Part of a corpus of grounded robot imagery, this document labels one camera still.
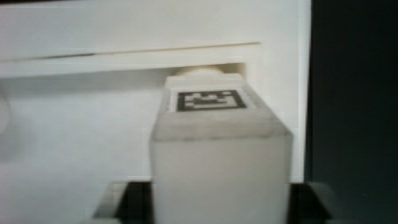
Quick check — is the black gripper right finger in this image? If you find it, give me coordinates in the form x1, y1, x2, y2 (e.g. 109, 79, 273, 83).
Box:
287, 182, 338, 224

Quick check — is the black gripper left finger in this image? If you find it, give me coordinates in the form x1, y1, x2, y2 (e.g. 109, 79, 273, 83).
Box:
95, 181, 155, 224

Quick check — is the white table leg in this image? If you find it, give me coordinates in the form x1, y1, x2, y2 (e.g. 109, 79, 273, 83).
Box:
150, 66, 294, 224

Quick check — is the white square table top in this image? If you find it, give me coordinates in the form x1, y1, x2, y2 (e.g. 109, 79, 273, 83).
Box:
0, 0, 312, 224

